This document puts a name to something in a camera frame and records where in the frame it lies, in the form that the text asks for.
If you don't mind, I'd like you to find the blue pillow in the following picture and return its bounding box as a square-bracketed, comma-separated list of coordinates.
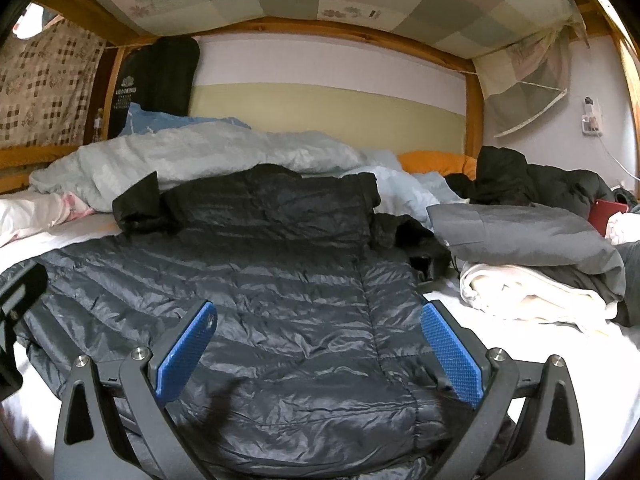
[119, 103, 250, 136]

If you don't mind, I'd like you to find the black coat in corner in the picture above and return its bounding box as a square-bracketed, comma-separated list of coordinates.
[445, 146, 614, 219]

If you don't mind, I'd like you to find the black puffer down jacket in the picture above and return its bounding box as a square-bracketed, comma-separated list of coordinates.
[16, 165, 472, 479]

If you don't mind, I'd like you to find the brown patterned curtain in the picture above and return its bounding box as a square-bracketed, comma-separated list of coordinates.
[0, 20, 105, 148]

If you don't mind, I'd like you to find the light blue duvet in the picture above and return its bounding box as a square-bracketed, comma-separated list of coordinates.
[341, 150, 469, 230]

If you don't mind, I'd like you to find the black hanging bag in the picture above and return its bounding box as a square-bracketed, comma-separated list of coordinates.
[107, 37, 200, 139]

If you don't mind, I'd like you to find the white pink pillow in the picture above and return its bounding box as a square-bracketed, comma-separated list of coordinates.
[0, 191, 96, 246]

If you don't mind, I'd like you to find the grey-green quilt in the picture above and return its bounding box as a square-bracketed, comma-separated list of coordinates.
[28, 121, 369, 214]

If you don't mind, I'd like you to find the orange pillow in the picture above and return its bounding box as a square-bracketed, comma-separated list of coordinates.
[397, 151, 477, 180]

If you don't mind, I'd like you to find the red phone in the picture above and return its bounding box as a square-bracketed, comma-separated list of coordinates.
[588, 200, 629, 236]

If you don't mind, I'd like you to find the folded grey garment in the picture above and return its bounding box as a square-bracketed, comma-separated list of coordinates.
[427, 204, 626, 304]

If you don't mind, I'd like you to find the wall socket with charger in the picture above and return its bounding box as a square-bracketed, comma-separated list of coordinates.
[582, 96, 603, 136]

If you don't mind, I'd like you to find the folded cream garment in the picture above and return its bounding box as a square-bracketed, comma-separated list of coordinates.
[459, 263, 617, 333]

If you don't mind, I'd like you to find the checkered canopy cloth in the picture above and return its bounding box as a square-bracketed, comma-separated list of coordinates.
[96, 0, 586, 136]

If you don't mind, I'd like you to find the white charging cable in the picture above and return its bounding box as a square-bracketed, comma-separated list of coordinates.
[596, 131, 640, 182]

